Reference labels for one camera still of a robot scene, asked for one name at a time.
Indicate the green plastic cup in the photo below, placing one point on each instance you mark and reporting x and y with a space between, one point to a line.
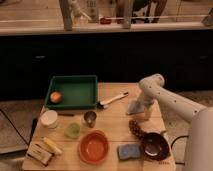
72 130

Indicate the grey-blue towel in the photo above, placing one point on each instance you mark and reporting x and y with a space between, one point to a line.
135 108

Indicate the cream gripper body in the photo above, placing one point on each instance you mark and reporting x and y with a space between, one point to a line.
148 109

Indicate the wooden block toy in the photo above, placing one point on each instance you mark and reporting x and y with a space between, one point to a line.
40 154

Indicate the blue sponge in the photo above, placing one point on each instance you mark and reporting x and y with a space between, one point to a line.
128 151

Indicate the yellow banana toy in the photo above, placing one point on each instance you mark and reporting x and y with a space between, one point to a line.
52 146

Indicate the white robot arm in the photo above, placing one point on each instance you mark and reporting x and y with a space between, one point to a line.
199 146

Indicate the red object on shelf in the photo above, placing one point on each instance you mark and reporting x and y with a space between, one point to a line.
105 21

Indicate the dark brown bowl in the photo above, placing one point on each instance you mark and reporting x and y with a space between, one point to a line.
155 146

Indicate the white round container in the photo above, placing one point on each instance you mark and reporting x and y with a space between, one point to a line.
49 119

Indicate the green plastic tray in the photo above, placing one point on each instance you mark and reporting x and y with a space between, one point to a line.
78 92

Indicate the orange plastic bowl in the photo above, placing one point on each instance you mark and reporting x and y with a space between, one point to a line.
93 148

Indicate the orange peach fruit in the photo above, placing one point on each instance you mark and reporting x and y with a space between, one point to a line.
55 97

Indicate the small metal cup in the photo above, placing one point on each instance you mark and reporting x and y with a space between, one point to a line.
90 118

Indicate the white handled dish brush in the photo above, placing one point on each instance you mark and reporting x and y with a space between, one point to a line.
105 103

